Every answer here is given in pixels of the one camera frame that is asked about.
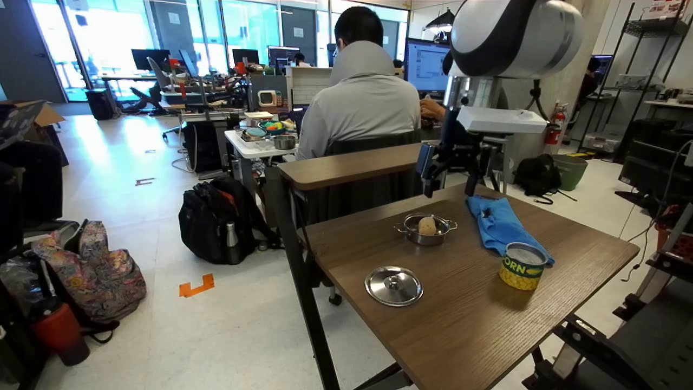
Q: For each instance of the silver water bottle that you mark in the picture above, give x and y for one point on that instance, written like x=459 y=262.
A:
x=233 y=244

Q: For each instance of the cardboard box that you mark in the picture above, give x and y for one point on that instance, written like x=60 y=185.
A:
x=32 y=116

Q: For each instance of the steel pot lid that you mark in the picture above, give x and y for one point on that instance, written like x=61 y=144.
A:
x=394 y=286

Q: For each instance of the red fire extinguisher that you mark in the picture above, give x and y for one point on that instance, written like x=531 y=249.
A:
x=554 y=127

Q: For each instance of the green bin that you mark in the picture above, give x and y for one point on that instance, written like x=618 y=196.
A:
x=571 y=172

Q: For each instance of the white side table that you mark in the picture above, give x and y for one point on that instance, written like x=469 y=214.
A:
x=254 y=150

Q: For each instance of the red bottle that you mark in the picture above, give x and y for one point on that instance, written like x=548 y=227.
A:
x=59 y=333

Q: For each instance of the black lamp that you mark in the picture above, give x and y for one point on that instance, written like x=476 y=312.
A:
x=441 y=21

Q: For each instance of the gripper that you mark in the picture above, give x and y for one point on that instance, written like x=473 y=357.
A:
x=457 y=142

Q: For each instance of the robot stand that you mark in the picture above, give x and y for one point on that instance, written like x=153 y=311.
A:
x=649 y=346

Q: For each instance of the row of monitors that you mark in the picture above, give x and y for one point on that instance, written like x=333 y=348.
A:
x=149 y=57

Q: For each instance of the black bag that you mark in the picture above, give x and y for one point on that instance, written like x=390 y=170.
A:
x=537 y=174

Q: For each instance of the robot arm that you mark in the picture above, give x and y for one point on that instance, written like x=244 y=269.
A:
x=514 y=38

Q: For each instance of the yellow corn can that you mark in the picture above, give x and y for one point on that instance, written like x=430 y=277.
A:
x=521 y=271

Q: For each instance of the person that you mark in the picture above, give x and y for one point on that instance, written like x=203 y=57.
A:
x=357 y=103
x=589 y=81

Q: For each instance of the monitor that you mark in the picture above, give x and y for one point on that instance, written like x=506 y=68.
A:
x=425 y=65

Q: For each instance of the black backpack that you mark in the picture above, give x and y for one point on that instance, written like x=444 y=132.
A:
x=214 y=222

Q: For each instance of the black trash bin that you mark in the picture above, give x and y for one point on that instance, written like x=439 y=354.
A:
x=100 y=104

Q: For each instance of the brown desk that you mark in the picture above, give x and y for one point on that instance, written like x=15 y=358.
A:
x=346 y=165

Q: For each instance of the blue cloth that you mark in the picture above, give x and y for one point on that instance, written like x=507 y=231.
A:
x=501 y=225

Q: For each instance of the steel pot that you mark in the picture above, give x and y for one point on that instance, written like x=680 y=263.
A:
x=427 y=238

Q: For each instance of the floral backpack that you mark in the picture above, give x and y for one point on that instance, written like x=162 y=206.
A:
x=95 y=273

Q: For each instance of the office chair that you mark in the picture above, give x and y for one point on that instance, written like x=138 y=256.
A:
x=157 y=81

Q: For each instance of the steel bowl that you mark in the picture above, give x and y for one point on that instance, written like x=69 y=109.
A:
x=284 y=142

